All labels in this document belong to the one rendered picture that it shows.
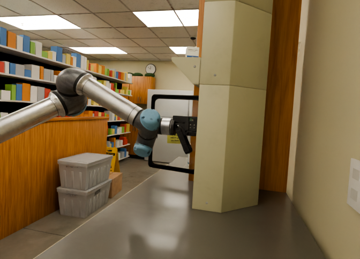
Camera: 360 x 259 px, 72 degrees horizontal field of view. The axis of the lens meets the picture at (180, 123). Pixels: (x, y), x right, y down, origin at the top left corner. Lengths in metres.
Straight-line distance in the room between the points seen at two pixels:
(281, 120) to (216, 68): 0.51
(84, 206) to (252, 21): 2.69
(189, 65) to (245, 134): 0.34
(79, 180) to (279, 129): 2.40
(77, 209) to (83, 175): 0.41
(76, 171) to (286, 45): 2.53
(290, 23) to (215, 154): 0.75
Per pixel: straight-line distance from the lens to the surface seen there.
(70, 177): 3.18
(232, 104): 0.93
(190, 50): 1.04
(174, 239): 0.78
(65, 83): 1.08
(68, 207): 3.31
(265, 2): 1.11
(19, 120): 1.12
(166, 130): 1.06
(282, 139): 1.30
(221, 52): 0.94
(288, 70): 1.32
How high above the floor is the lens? 1.31
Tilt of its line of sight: 3 degrees down
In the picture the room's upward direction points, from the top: 3 degrees clockwise
